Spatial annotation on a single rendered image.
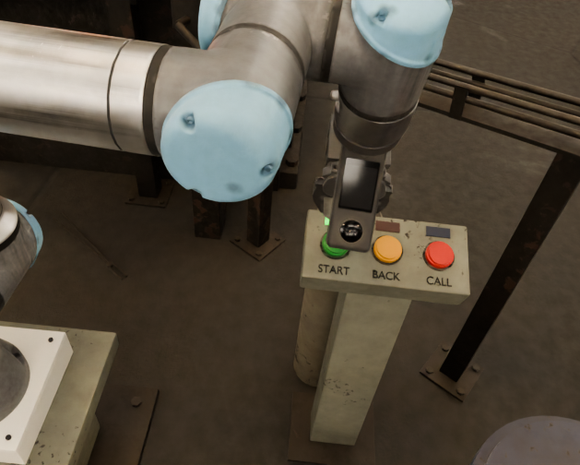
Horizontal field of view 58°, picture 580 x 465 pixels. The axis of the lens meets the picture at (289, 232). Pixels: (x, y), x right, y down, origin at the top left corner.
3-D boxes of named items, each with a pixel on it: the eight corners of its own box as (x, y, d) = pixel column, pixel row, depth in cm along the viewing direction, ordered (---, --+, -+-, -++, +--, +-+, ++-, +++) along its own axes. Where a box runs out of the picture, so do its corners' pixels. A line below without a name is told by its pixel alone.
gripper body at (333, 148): (384, 149, 65) (408, 83, 54) (382, 209, 61) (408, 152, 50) (323, 142, 65) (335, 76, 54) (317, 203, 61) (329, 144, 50)
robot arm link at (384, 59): (353, -57, 40) (464, -39, 39) (336, 49, 50) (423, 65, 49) (338, 16, 37) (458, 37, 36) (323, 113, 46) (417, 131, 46)
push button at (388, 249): (372, 238, 77) (374, 232, 75) (399, 241, 77) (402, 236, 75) (372, 263, 75) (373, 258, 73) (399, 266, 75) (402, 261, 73)
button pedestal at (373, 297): (282, 391, 123) (309, 196, 80) (383, 402, 123) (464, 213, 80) (276, 459, 112) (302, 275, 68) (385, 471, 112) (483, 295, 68)
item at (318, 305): (295, 342, 133) (318, 187, 96) (341, 347, 133) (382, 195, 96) (291, 385, 125) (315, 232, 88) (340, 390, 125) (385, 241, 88)
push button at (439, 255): (423, 244, 77) (426, 239, 75) (450, 246, 77) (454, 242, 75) (423, 268, 75) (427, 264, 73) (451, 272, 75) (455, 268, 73)
